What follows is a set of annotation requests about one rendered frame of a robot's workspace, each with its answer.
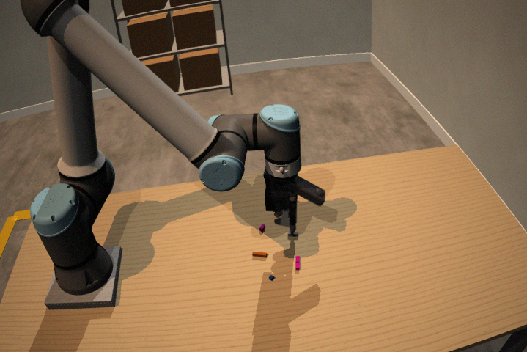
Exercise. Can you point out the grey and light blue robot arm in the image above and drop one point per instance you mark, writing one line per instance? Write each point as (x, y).
(63, 215)

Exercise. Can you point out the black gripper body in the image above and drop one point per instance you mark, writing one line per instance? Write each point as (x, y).
(277, 197)

